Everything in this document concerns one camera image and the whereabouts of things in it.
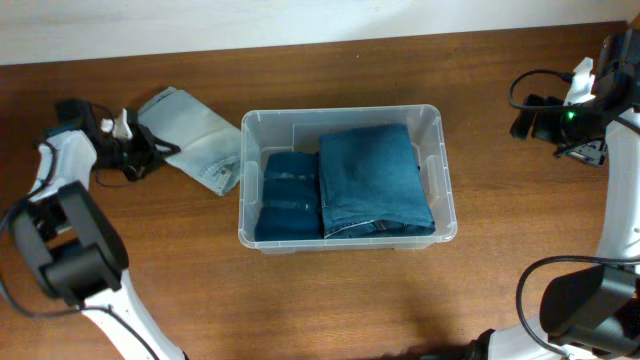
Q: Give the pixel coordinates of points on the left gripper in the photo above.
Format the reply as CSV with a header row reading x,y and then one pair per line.
x,y
156,149

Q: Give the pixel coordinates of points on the teal garment with tape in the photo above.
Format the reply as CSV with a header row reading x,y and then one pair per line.
x,y
291,200

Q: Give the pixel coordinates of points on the light blue jeans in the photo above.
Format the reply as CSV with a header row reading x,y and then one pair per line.
x,y
210,147

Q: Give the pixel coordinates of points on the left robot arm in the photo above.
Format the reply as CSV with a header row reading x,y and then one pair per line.
x,y
72,250

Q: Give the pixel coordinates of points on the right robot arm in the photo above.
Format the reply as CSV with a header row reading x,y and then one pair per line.
x,y
591,313

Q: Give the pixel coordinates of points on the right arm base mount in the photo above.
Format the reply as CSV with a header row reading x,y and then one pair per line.
x,y
460,350

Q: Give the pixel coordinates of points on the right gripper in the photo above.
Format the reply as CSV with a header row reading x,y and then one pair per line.
x,y
545,129

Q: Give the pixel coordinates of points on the clear plastic storage bin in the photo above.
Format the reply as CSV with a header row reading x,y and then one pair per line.
x,y
265,132

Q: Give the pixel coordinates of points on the dark blue jeans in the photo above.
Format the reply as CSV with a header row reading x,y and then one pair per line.
x,y
370,184

